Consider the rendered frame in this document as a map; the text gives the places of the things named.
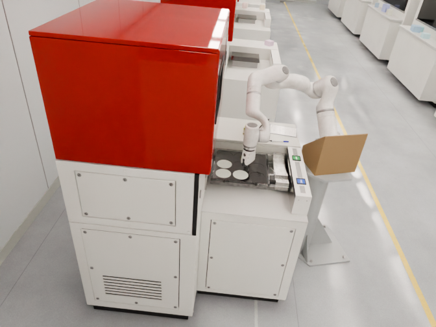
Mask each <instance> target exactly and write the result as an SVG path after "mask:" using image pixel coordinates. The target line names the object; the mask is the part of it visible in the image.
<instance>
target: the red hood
mask: <svg viewBox="0 0 436 327"><path fill-rule="evenodd" d="M229 17H230V11H229V9H223V8H210V7H203V6H189V5H175V4H167V3H154V2H146V1H133V0H95V1H92V2H90V3H88V4H86V5H84V6H82V7H80V8H77V9H75V10H73V11H70V12H68V13H67V14H64V15H62V16H60V17H58V18H55V19H53V20H51V21H48V22H47V23H44V24H43V25H40V26H38V27H36V28H34V29H31V30H29V39H30V45H31V48H32V53H33V57H34V63H35V66H36V71H37V75H38V80H39V84H40V89H41V93H42V98H43V103H44V107H45V113H46V116H47V122H48V125H49V130H50V134H51V139H52V143H53V149H54V154H55V157H56V159H59V160H71V161H78V162H90V163H97V164H109V165H121V166H128V167H140V168H147V169H159V170H166V171H178V172H185V173H197V174H203V175H210V173H211V170H212V163H213V155H214V150H215V143H216V139H217V131H218V126H219V119H220V114H221V107H222V101H223V86H224V74H225V67H226V53H227V45H228V25H229Z"/></svg>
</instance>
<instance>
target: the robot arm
mask: <svg viewBox="0 0 436 327"><path fill-rule="evenodd" d="M262 86H265V87H266V88H269V89H286V88H289V89H294V90H299V91H302V92H304V93H305V94H306V95H307V96H308V97H310V98H312V99H320V98H321V99H320V101H319V102H318V104H317V106H316V113H317V121H318V126H319V136H320V137H319V138H317V139H320V138H323V137H325V136H341V135H340V132H338V131H337V124H336V119H335V110H334V106H333V104H334V101H335V98H336V95H337V92H338V89H339V83H338V81H337V79H336V78H335V77H334V76H331V75H328V76H326V77H323V78H321V79H319V80H317V81H316V82H310V80H309V78H307V77H305V76H303V75H298V74H294V73H292V74H289V68H288V67H287V66H285V65H282V64H279V65H275V66H271V67H268V68H265V69H262V70H259V71H255V72H252V73H251V74H250V75H249V77H248V81H247V100H246V115H247V116H249V117H252V118H254V119H257V120H258V121H259V122H260V123H261V124H262V126H263V130H259V127H260V126H259V125H258V124H257V123H247V124H246V125H245V133H244V139H243V153H242V157H241V163H242V166H243V167H244V169H243V170H244V171H246V172H248V171H249V167H250V166H249V165H250V163H252V162H253V161H254V160H255V156H256V145H257V142H260V143H267V142H268V141H269V140H270V132H271V128H270V123H269V121H268V119H267V118H266V117H265V116H264V115H263V114H262V113H261V111H260V102H261V87H262ZM317 139H315V140H317Z"/></svg>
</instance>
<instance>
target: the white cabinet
mask: <svg viewBox="0 0 436 327"><path fill-rule="evenodd" d="M307 225H308V223H301V222H295V221H283V220H277V219H265V218H258V217H246V216H240V215H228V214H221V213H210V212H201V218H200V239H199V260H198V272H197V293H200V294H206V295H217V296H224V297H235V298H246V299H253V300H264V301H270V302H278V300H286V297H287V293H288V290H289V286H290V283H291V279H292V277H293V273H294V270H295V265H296V263H297V259H298V255H299V252H300V248H301V245H302V242H303V238H304V234H305V232H306V228H307Z"/></svg>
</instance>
